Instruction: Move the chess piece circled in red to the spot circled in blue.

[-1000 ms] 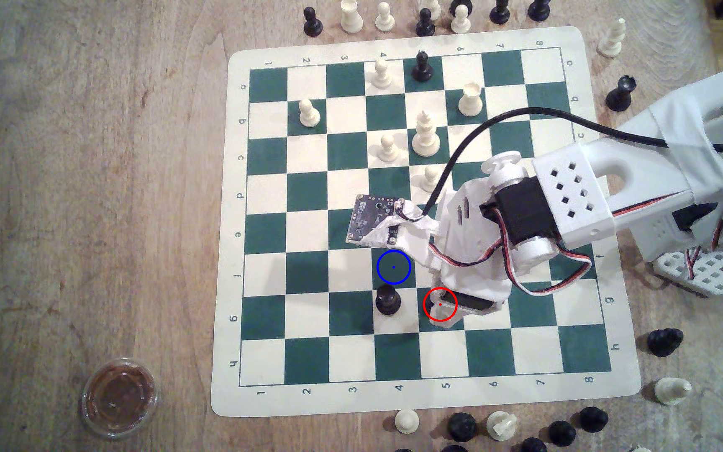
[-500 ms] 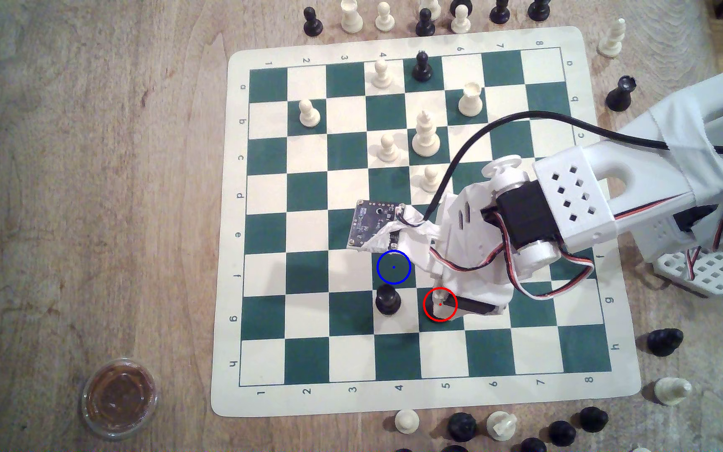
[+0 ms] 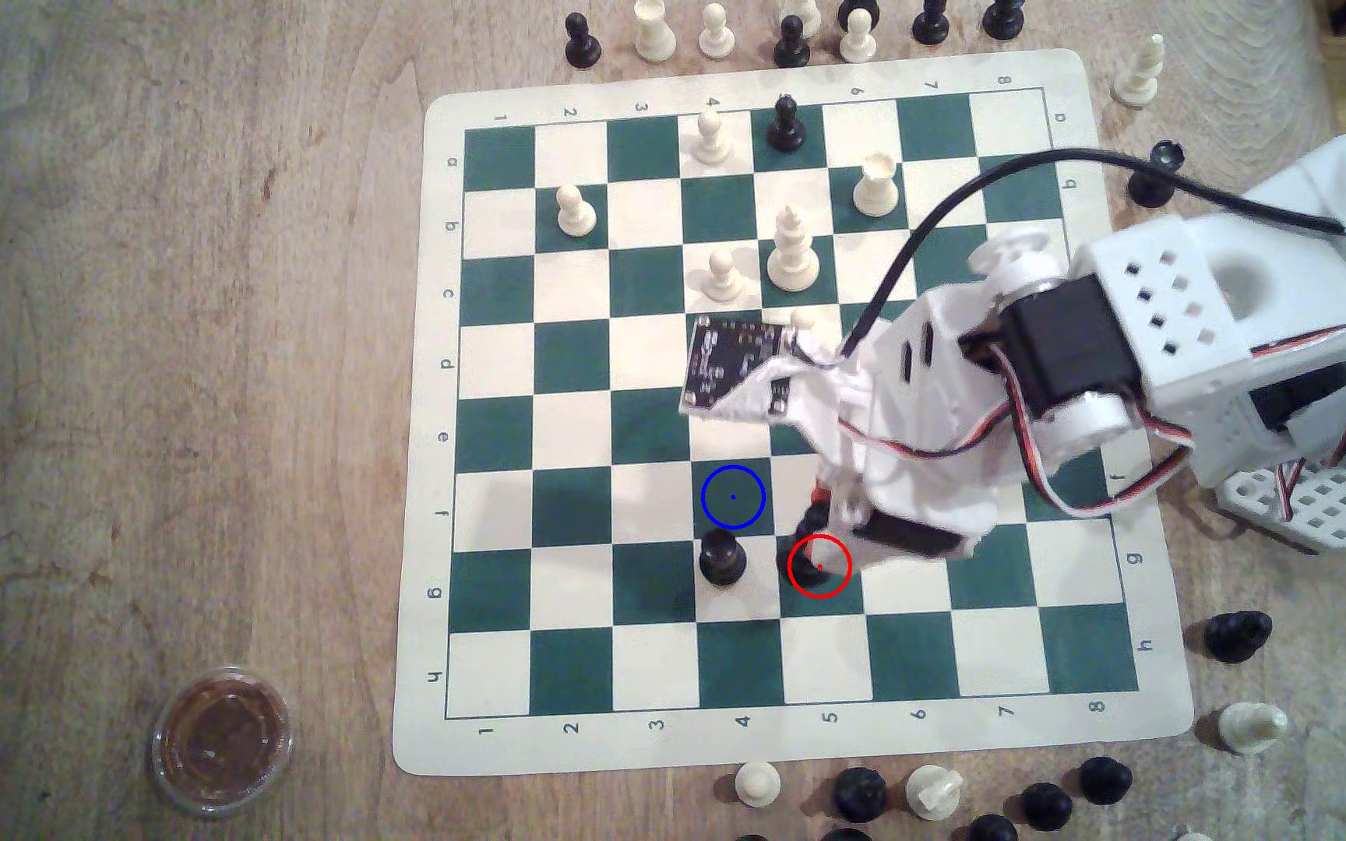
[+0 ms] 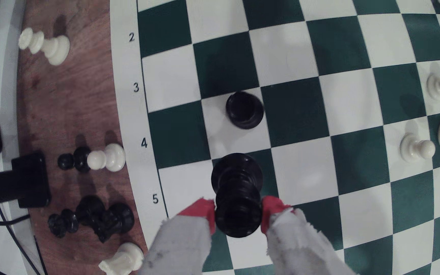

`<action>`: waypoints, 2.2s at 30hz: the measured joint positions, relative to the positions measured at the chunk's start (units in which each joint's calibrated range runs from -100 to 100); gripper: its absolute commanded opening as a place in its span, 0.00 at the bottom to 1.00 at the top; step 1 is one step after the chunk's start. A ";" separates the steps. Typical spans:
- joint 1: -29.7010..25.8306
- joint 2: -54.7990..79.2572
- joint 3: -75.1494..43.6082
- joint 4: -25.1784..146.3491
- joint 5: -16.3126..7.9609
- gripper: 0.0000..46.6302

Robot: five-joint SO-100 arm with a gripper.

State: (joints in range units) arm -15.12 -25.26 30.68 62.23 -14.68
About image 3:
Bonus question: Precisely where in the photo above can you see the black camera cable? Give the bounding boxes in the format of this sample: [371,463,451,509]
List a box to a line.
[841,148,1346,359]

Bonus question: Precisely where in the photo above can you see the white chess bishop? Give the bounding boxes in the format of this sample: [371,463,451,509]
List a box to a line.
[1112,33,1166,109]

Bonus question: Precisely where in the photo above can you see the white chess rook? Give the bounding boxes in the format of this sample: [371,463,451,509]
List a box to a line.
[853,154,902,220]
[632,0,678,65]

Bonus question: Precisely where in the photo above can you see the black chess king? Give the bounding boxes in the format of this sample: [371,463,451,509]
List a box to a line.
[788,502,852,589]

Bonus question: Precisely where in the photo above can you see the tall white chess king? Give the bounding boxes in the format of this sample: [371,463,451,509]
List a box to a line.
[766,204,822,294]

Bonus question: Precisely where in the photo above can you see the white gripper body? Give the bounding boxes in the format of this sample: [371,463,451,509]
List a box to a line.
[784,286,1037,574]

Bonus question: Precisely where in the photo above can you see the white chess knight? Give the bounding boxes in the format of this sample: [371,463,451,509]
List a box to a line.
[1217,702,1290,756]

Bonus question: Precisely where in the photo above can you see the red black white servo wires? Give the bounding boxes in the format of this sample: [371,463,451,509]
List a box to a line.
[837,333,1346,523]

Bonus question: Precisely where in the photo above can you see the black pawn on g4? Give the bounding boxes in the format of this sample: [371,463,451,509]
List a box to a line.
[697,528,748,588]

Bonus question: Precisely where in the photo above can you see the green and white chessboard mat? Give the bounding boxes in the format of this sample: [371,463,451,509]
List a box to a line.
[390,47,1196,778]

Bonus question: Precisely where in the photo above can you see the black chess rook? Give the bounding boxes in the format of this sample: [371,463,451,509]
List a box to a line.
[1126,140,1186,210]

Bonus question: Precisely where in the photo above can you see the black camera circuit board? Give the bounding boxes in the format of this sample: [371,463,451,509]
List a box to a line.
[678,313,798,417]

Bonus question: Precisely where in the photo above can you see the black chess knight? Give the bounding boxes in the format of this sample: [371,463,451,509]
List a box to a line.
[1203,611,1274,665]

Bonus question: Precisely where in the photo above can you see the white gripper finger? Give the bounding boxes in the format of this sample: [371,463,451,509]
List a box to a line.
[816,470,869,534]
[834,533,902,576]

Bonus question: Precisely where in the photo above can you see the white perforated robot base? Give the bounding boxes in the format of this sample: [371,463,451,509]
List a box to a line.
[1215,461,1346,554]

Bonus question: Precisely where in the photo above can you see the clear plastic cup lid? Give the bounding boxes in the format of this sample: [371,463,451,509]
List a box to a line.
[150,666,298,818]

